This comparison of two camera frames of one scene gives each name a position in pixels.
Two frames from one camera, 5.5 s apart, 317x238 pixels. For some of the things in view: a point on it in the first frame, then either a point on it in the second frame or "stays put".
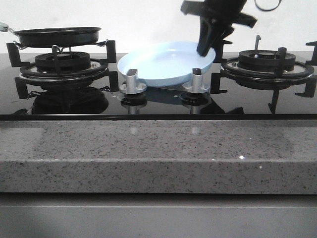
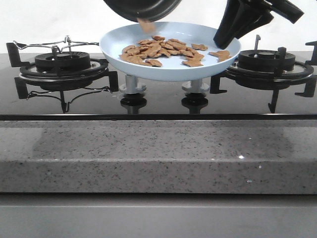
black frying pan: x=60 y=36 -> x=144 y=10
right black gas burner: x=266 y=60 stays put
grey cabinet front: x=157 y=215 stays put
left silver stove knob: x=132 y=87 stays put
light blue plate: x=164 y=64 -> x=113 y=41
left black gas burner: x=62 y=61 stays put
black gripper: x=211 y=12 -> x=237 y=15
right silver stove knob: x=197 y=86 stays put
